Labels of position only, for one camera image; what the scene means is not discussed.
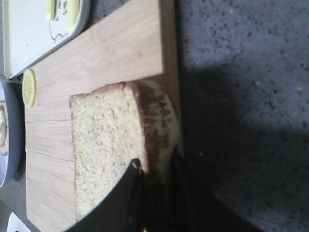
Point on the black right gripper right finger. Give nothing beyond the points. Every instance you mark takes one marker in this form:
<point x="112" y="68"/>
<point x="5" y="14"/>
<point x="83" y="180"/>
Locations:
<point x="195" y="208"/>

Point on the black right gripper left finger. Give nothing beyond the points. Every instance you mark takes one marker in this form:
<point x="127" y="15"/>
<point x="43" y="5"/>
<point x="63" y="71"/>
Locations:
<point x="123" y="209"/>

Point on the bread slice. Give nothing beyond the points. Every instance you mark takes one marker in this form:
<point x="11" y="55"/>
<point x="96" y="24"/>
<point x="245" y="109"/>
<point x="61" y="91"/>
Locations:
<point x="113" y="125"/>
<point x="4" y="148"/>

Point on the light blue plate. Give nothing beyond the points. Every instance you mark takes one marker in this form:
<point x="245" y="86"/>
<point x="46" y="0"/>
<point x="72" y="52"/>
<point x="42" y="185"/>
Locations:
<point x="9" y="164"/>

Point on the white serving tray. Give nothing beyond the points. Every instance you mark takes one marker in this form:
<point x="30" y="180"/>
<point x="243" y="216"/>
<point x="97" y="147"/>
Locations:
<point x="33" y="29"/>

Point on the fried egg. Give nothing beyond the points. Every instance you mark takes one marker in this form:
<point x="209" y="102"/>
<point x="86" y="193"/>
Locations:
<point x="3" y="125"/>

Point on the lemon slice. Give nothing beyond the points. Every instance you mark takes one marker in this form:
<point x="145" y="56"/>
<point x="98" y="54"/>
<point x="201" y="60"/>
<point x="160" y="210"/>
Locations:
<point x="29" y="88"/>

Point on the wooden cutting board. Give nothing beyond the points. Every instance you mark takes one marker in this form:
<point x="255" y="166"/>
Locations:
<point x="138" y="40"/>

